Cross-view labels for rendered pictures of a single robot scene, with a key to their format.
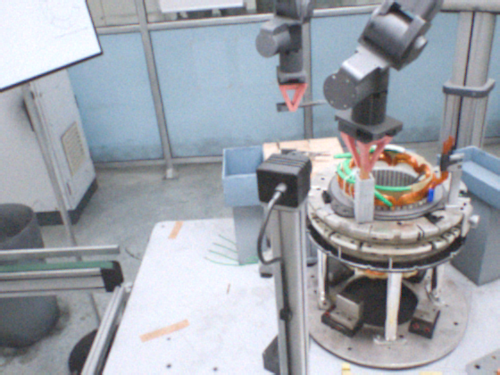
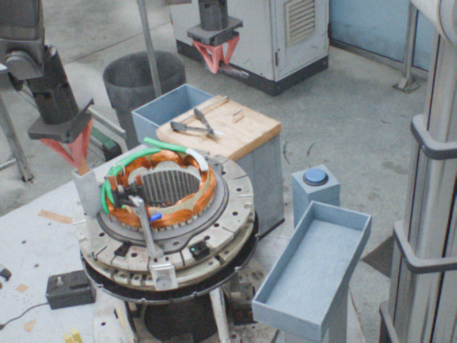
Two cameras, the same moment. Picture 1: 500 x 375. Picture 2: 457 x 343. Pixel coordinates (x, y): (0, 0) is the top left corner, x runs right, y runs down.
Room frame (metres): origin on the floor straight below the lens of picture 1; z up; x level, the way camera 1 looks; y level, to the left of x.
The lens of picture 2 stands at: (0.44, -0.96, 1.73)
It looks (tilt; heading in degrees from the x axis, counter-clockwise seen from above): 37 degrees down; 50
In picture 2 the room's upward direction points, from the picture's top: 7 degrees counter-clockwise
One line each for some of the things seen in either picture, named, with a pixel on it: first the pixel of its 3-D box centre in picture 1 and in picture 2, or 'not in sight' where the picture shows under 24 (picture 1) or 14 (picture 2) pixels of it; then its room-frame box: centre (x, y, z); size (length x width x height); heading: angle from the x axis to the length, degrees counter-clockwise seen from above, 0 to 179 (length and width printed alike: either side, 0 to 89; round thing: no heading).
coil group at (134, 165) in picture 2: not in sight; (135, 169); (0.87, -0.20, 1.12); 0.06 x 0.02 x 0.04; 2
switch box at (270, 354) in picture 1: (287, 349); (71, 287); (0.73, -0.05, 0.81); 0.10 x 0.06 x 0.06; 143
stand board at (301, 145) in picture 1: (304, 159); (218, 131); (1.12, -0.15, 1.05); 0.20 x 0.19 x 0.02; 89
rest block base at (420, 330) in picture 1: (424, 320); not in sight; (0.77, -0.35, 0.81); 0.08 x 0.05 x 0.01; 146
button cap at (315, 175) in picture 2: not in sight; (315, 175); (1.14, -0.40, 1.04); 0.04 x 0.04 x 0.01
